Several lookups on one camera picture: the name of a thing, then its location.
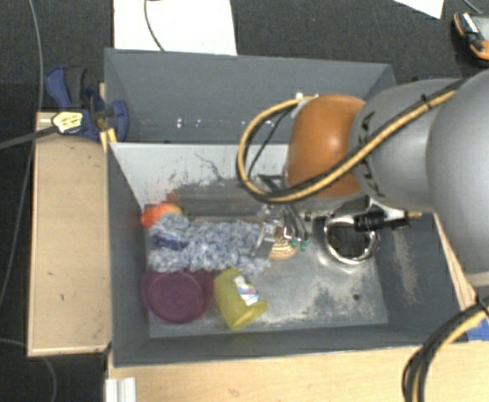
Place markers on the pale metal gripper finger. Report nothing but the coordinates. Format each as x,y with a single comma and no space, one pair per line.
266,229
262,253

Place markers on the small tan round object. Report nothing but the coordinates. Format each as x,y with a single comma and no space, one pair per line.
281,252

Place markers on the yellow cup with print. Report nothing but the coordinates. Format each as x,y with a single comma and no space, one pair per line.
236,304

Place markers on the blue and white knitted cloth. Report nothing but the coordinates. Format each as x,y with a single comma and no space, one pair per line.
204,245

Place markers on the grey metal bin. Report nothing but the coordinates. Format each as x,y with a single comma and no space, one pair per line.
311,291

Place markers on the purple round disc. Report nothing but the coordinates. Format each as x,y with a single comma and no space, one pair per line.
175,295

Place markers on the orange ball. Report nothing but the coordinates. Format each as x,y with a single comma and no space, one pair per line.
155,215

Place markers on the pale wood board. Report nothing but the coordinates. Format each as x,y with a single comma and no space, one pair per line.
70,241

